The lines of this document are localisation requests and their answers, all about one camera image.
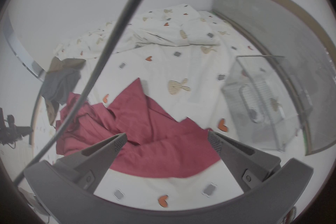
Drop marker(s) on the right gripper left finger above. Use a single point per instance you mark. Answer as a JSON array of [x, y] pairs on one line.
[[99, 157]]

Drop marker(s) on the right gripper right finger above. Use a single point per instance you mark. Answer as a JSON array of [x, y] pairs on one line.
[[236, 157]]

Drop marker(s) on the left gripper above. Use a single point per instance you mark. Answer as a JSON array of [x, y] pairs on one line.
[[7, 133]]

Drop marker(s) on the red shirt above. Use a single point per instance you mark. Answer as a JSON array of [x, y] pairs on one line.
[[147, 123]]

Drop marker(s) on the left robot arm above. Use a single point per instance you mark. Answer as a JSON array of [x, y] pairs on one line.
[[1, 116]]

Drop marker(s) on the grey garment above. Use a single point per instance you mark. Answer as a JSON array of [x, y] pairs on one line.
[[60, 86]]

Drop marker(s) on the clear plastic box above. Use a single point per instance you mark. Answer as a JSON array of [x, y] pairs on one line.
[[262, 102]]

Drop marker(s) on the brown garment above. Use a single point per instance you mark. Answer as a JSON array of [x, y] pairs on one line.
[[65, 63]]

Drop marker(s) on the bed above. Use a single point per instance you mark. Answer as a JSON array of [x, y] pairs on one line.
[[162, 70]]

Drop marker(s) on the white printed quilt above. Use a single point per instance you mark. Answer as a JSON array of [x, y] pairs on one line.
[[157, 31]]

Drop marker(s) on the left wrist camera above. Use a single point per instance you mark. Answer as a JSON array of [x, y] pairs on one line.
[[10, 120]]

